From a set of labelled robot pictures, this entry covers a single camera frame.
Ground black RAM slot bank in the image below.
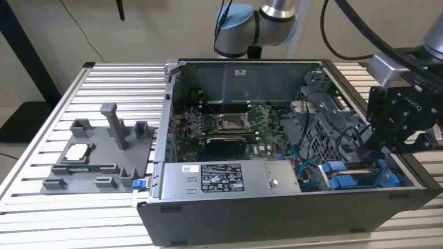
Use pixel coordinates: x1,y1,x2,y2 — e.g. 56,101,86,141
198,102,252,110

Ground green motherboard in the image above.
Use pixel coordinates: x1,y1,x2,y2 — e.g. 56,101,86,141
170,103,298,163

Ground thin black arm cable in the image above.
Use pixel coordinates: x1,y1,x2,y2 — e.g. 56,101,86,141
320,0,376,60

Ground black looped wire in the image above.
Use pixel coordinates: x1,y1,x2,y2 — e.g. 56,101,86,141
297,90,333,168

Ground thin blue wire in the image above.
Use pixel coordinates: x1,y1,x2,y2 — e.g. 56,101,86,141
277,145,318,184

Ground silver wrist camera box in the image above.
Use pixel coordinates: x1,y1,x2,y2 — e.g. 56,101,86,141
365,52,409,87

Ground black upright post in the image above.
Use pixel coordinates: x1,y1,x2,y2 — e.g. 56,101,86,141
0,0,64,107

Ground thin metal locking lever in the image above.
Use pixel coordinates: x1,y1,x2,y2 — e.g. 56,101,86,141
201,100,222,117

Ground metal disk bay cage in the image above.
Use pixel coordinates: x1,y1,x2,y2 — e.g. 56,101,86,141
289,69,373,164

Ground grey parts rack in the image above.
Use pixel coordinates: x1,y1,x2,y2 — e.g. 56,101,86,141
40,103,157,195

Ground CPU socket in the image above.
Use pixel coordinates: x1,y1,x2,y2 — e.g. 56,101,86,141
214,114,252,132

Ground black hanging rod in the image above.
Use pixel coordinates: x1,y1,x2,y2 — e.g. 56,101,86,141
114,0,126,21

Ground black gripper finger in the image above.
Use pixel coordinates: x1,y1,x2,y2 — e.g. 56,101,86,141
361,126,395,160
389,130,436,155

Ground silver CPU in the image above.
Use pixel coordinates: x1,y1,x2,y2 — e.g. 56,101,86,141
64,144,92,161

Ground black open PC case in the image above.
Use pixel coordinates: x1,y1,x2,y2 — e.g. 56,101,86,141
136,57,443,247

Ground black flat stand base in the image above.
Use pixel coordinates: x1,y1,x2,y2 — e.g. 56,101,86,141
0,101,53,143

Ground silver power supply unit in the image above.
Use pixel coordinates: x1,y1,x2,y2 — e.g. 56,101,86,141
158,159,301,201

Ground green RAM stick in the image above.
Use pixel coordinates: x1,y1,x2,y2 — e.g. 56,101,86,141
66,165,105,173

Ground thin black wall cable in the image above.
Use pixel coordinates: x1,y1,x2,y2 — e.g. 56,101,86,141
58,0,105,63

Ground metal socket cover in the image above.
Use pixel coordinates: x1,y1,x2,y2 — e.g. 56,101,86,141
244,105,270,128

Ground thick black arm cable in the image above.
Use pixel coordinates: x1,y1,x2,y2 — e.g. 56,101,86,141
333,0,432,71

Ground black graphics card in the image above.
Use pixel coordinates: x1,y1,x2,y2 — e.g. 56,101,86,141
204,136,248,160

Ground black cable on arm joint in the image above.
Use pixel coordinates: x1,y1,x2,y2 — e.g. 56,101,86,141
216,0,233,33

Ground black disk wire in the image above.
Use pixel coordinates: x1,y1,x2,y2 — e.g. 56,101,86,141
336,123,373,163

